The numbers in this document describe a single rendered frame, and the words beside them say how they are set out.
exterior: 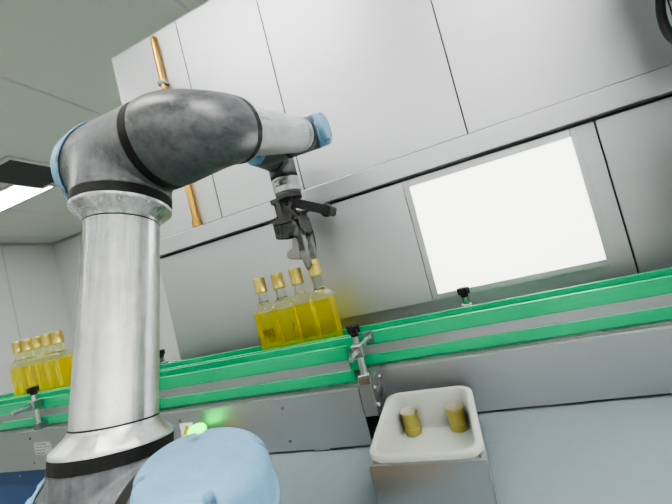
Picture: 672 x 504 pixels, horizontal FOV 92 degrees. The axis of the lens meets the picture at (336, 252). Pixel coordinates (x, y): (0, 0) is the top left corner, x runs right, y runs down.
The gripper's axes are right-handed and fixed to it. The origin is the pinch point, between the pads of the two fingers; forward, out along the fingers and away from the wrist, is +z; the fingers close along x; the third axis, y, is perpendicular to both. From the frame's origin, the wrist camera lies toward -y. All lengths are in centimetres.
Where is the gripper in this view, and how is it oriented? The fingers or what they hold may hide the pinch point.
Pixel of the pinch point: (312, 263)
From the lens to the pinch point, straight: 88.7
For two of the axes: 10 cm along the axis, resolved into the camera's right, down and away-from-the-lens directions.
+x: -3.3, 0.4, -9.4
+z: 2.4, 9.7, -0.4
